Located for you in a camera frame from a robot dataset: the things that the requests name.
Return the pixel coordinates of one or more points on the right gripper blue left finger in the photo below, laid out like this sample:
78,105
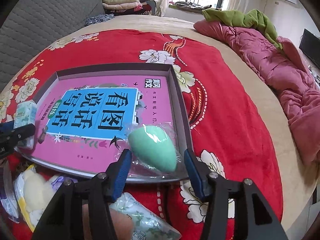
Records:
117,173

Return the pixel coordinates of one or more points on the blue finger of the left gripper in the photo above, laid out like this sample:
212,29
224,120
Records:
20,133
6,126

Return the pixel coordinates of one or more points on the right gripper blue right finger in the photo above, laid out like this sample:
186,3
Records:
198,176

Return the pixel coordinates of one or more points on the green tissue pack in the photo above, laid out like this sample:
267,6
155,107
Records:
26,114
147,225

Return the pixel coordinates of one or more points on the green makeup sponge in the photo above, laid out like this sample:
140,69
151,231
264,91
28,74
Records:
154,148

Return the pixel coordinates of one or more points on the yellow white snack packet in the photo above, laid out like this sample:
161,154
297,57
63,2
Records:
31,218

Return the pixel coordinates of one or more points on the pink makeup sponge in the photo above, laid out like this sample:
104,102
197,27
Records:
122,223

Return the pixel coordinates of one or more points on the blue white snack packet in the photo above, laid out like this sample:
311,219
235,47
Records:
8,198

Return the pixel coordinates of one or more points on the cream bear purple dress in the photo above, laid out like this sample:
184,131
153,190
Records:
38,192

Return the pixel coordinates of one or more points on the red floral blanket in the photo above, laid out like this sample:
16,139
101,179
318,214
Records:
235,144

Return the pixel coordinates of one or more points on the pink blue Chinese book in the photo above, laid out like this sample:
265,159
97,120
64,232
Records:
80,122

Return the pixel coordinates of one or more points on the grey shallow cardboard box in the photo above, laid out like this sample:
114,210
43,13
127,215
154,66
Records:
179,113

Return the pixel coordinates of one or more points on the grey quilted headboard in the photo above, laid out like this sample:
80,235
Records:
33,25

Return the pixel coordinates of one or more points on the pink quilted comforter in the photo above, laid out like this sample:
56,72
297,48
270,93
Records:
284,72

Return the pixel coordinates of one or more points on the blue patterned cloth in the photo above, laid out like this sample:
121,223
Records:
98,19

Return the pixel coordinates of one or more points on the white tv cabinet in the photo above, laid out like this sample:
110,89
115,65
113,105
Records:
315,76

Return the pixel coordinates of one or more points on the stack of folded blankets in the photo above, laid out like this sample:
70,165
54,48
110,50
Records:
129,7

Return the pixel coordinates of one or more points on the green blanket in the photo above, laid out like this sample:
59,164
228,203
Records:
253,19

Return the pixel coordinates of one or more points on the black television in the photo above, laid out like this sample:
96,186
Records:
310,46

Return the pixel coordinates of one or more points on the clothes on window sill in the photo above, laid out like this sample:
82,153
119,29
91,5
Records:
189,7

